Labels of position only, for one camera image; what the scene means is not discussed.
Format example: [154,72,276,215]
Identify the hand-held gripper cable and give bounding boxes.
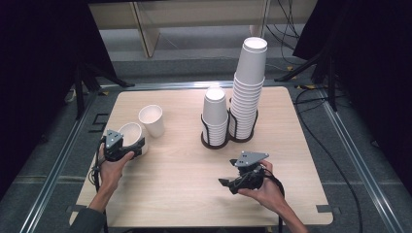
[261,168,287,233]
[88,137,110,233]

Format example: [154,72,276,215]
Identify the black curtain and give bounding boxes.
[0,0,119,202]
[292,0,412,195]

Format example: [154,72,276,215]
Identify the short stack of paper cups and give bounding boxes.
[201,86,229,148]

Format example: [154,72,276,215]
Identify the right hand-held gripper cable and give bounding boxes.
[261,168,287,233]

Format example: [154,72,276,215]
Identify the light wooden shelf unit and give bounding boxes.
[89,0,271,59]

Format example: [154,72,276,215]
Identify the white paper cup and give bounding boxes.
[138,104,165,139]
[118,121,150,155]

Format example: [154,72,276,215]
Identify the long black floor cable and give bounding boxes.
[292,86,363,233]

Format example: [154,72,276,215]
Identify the black double cup holder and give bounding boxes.
[199,97,259,150]

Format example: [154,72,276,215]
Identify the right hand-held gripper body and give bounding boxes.
[230,150,270,195]

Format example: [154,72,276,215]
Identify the metal floor rail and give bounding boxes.
[96,80,299,92]
[319,90,404,233]
[18,93,98,233]

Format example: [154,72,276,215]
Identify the person's right hand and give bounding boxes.
[237,159,287,214]

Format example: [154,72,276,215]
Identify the person's left hand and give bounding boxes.
[98,144,135,192]

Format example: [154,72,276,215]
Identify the hanging black cables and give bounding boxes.
[265,0,302,66]

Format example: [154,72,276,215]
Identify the black tripod stand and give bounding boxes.
[72,61,135,120]
[274,48,339,113]

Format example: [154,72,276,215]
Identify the left hand-held gripper cable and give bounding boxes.
[88,137,110,233]

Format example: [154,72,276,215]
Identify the tall stack of paper cups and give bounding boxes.
[228,36,269,141]

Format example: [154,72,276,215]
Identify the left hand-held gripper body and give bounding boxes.
[102,129,137,163]

